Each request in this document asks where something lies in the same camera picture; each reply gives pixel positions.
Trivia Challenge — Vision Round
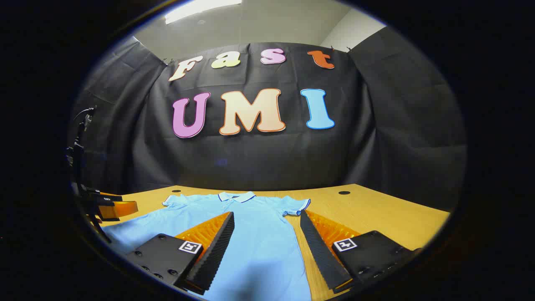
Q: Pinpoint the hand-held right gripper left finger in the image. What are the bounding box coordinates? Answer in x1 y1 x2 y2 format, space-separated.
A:
125 211 235 296

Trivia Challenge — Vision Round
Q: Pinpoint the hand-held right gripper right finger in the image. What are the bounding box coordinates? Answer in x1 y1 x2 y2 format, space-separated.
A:
300 210 423 294

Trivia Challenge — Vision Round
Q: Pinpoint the light blue polo T-shirt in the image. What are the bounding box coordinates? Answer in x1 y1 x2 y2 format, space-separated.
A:
102 191 313 301

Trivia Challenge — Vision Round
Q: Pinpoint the black backdrop cloth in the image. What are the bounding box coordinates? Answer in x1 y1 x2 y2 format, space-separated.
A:
69 26 467 212

